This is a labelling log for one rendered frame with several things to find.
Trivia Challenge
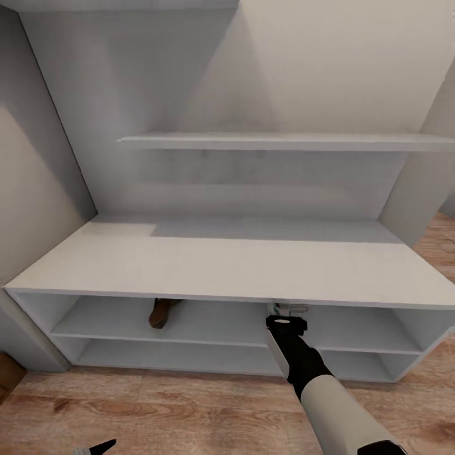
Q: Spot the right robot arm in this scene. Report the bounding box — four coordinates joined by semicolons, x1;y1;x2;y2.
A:
265;303;410;455

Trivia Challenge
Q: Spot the gym shoe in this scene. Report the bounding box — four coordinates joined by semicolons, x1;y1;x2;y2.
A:
267;303;280;316

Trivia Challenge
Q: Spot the sandal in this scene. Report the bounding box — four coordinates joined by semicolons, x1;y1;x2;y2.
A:
149;298;183;329

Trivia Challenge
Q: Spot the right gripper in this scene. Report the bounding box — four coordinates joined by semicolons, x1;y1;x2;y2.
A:
266;315;308;336

